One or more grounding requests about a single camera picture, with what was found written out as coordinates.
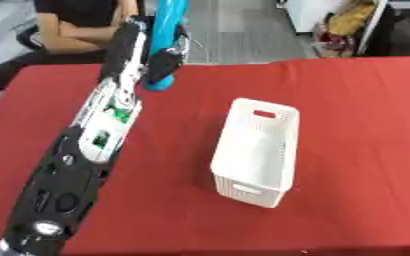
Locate white plastic basket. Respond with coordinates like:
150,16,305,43
208,97,302,209

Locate yellow and red bag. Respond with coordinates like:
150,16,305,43
313,1,380,58

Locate person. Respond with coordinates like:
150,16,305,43
0,0,142,92

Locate blue cylinder tube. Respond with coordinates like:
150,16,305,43
142,0,191,92

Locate white cabinet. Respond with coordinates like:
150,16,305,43
283,0,356,34

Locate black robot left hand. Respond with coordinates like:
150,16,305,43
98,15,191,86

